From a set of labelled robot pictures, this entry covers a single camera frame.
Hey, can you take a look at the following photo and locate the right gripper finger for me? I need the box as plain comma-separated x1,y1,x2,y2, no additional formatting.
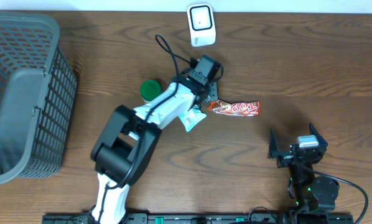
267,129,290,159
309,123,328,147

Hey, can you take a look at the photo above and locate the teal wet wipes pack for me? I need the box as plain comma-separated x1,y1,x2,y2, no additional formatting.
179,105,207,132

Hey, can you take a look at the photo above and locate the orange red candy bar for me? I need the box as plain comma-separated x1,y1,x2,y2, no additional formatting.
208,100,261,116

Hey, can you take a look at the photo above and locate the green lid white jar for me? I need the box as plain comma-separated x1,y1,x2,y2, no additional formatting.
140,80,162,103

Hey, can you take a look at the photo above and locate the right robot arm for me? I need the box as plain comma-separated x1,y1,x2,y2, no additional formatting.
267,123,339,223

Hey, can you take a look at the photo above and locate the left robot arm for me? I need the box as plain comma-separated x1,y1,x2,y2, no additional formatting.
91,68,219,223

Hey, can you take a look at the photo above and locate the white barcode scanner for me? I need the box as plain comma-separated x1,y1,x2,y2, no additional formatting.
187,3,216,47

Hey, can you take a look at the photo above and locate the grey plastic mesh basket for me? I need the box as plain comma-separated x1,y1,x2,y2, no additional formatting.
0,11,78,184

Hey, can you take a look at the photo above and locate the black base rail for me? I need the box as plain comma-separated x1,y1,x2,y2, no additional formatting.
42,212,355,224

